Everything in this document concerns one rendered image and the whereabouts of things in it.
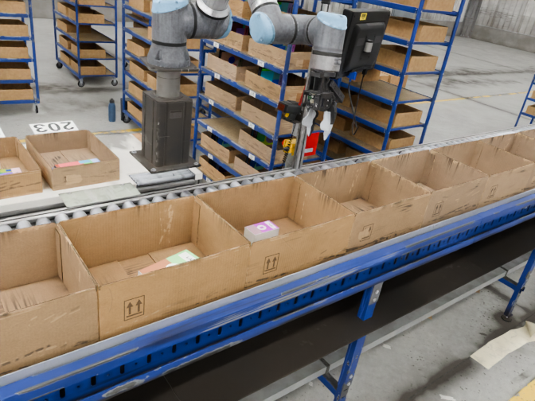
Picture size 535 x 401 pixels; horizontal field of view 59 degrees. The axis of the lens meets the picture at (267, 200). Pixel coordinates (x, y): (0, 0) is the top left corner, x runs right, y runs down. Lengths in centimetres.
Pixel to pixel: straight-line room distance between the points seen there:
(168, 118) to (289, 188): 80
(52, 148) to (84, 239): 116
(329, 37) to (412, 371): 170
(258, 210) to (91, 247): 55
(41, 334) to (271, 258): 58
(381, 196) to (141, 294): 109
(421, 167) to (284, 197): 79
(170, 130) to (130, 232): 95
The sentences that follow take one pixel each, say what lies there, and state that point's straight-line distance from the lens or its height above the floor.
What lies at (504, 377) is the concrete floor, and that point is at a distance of 280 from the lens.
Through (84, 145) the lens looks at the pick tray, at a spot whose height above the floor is 77.
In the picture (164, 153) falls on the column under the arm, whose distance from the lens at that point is 228.
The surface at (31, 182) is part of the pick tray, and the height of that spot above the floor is 80.
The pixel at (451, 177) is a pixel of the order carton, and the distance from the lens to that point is 217.
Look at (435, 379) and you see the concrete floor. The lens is 260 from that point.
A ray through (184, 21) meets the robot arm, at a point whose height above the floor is 141.
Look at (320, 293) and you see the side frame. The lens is 148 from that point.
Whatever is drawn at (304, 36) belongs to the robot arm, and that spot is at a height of 150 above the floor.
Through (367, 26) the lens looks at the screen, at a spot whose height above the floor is 148.
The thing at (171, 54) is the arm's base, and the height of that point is 128.
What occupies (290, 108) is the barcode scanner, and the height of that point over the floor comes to 107.
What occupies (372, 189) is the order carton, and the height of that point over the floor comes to 94.
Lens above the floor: 170
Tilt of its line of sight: 27 degrees down
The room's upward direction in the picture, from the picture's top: 9 degrees clockwise
